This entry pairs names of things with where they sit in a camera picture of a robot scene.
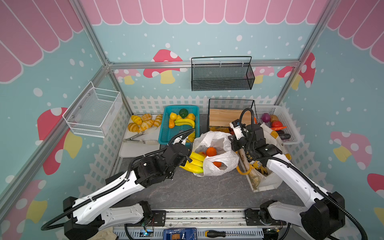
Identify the white wall wire basket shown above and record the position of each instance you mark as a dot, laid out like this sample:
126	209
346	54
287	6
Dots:
93	112

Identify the white plastic grocery bag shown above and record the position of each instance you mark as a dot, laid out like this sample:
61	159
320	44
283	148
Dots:
220	158

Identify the brown potato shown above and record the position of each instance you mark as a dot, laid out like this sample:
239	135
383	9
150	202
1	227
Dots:
273	118

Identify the black orange screwdriver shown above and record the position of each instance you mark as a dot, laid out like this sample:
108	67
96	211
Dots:
222	234

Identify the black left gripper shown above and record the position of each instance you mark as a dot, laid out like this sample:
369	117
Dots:
184	161

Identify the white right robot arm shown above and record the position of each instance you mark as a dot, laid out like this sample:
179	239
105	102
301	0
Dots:
323	212

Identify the blue box on rail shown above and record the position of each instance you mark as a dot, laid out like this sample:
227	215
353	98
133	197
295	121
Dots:
180	234

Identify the yellow banana bunch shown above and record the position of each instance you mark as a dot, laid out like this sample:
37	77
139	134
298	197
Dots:
196	165

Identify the white plastic vegetable basket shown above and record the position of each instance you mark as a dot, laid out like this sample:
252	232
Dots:
282	116

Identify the green avocado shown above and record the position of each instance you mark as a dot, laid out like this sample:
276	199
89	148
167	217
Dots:
183	113

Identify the orange fruit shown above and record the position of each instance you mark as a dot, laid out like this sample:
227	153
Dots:
211	152
217	164

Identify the dark eggplant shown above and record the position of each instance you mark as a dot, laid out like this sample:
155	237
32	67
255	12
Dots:
285	137

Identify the beige cloth rag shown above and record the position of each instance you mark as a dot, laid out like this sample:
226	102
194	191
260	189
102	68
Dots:
106	234

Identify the black mesh wooden shelf rack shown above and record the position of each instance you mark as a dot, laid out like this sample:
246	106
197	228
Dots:
221	112

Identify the metal tongs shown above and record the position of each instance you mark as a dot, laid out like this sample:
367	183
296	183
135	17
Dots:
135	138

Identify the black wall mesh basket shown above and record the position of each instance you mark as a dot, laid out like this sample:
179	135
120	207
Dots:
230	73

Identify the orange carrot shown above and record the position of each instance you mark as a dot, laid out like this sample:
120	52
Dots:
279	128

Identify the bread loaf pile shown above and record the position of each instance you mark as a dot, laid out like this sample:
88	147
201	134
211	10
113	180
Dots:
144	122

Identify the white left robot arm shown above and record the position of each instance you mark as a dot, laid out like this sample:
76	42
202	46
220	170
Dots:
84	217

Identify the red pepper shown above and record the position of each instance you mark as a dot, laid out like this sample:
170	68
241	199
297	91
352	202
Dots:
276	124

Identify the yellow lemon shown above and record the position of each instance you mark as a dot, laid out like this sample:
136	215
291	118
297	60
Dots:
173	116

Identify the white canvas tote bag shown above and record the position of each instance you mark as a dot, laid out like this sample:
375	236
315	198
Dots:
259	177

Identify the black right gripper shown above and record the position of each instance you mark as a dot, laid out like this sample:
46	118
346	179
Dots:
237	142

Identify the teal plastic fruit basket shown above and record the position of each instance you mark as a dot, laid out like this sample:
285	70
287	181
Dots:
166	133

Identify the purple onion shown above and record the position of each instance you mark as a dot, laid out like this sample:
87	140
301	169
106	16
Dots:
266	118

